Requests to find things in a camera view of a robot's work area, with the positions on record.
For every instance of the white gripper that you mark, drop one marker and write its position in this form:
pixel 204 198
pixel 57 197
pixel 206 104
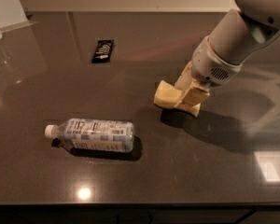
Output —
pixel 212 64

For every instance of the yellow sponge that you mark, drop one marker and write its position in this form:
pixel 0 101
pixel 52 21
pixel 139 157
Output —
pixel 167 97

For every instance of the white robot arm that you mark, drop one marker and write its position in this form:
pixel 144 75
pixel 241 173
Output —
pixel 253 25

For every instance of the clear blue-label plastic bottle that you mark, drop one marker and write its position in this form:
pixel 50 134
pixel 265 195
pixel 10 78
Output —
pixel 93 134

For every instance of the black snack bar wrapper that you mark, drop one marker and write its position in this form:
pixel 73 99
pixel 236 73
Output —
pixel 103 51

